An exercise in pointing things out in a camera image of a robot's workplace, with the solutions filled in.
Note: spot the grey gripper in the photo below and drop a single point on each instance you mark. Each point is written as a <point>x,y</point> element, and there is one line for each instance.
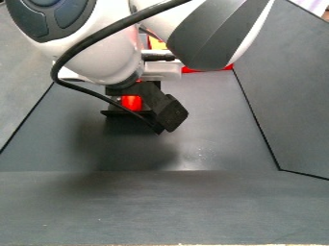
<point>141,88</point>

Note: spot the red arch bar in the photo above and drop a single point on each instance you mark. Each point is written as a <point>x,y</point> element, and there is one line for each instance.
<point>133,102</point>

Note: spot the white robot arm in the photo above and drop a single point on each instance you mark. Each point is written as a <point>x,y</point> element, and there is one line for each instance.
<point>94,36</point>

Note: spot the black curved fixture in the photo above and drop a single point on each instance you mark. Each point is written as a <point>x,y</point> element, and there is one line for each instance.
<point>113,110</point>

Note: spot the red shape-sorter block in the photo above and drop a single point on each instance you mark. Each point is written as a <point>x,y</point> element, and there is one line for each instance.
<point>199,54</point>

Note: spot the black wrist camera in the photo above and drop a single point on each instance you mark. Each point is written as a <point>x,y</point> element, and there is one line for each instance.
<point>169,112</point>

